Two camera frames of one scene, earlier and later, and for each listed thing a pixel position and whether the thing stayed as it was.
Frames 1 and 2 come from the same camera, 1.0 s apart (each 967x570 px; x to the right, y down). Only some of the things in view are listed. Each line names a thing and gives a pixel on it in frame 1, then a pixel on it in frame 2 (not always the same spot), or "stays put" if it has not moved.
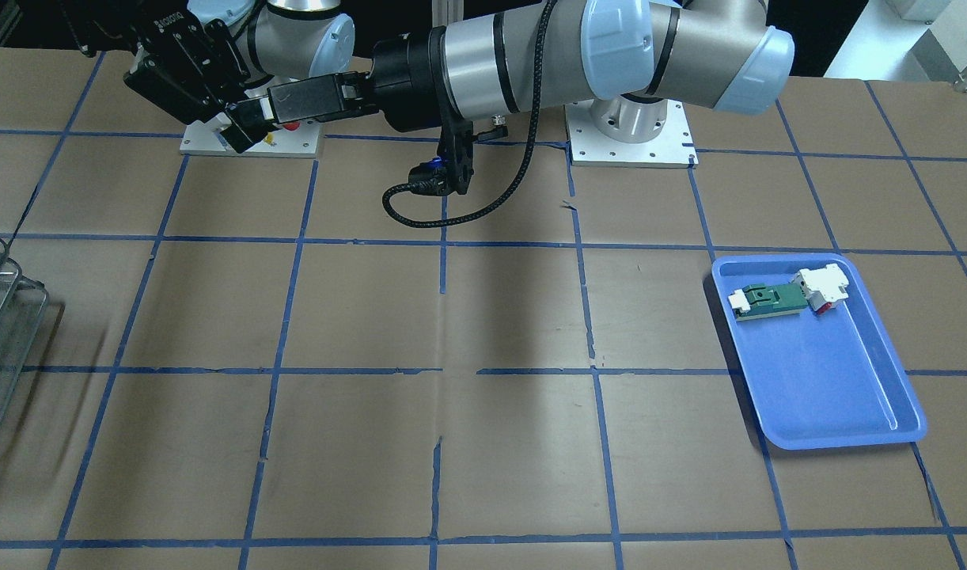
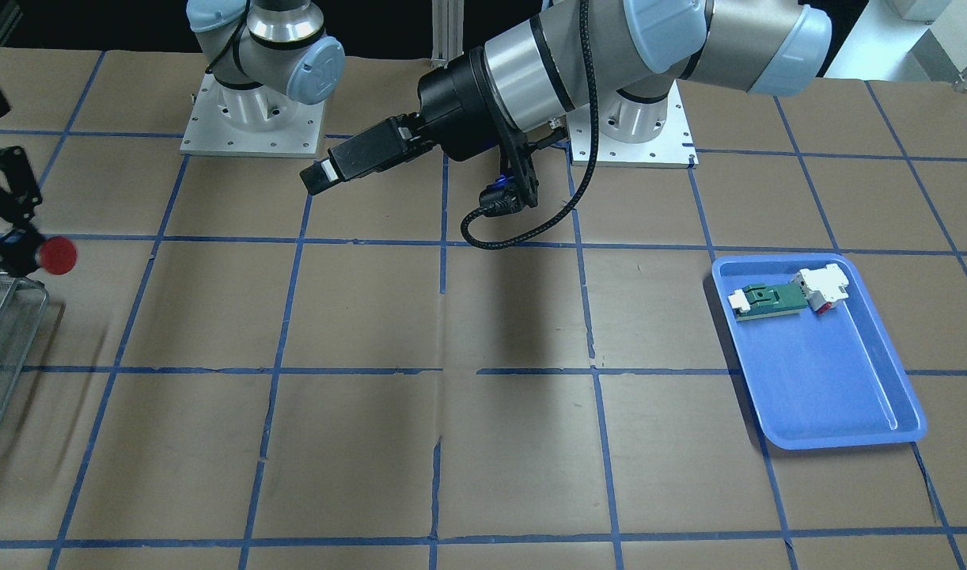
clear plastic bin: x=10 y=310 stays put
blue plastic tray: x=821 y=379 stays put
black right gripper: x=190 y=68 → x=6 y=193
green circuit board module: x=760 y=300 stays put
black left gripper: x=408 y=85 → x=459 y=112
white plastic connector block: x=823 y=287 stays put
